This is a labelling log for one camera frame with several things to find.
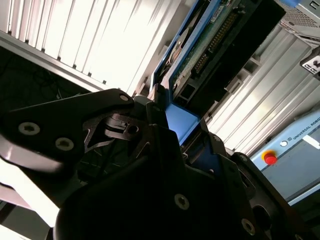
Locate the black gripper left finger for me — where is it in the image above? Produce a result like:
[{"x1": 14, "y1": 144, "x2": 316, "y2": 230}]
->
[{"x1": 0, "y1": 83, "x2": 187, "y2": 175}]

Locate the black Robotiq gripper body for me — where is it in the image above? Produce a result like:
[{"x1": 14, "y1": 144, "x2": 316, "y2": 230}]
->
[{"x1": 52, "y1": 149, "x2": 266, "y2": 240}]

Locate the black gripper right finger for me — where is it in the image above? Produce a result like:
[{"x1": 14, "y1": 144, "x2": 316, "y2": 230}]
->
[{"x1": 199, "y1": 117, "x2": 312, "y2": 240}]

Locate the hard disk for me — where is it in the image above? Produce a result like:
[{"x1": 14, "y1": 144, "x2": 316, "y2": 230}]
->
[{"x1": 149, "y1": 0, "x2": 288, "y2": 177}]

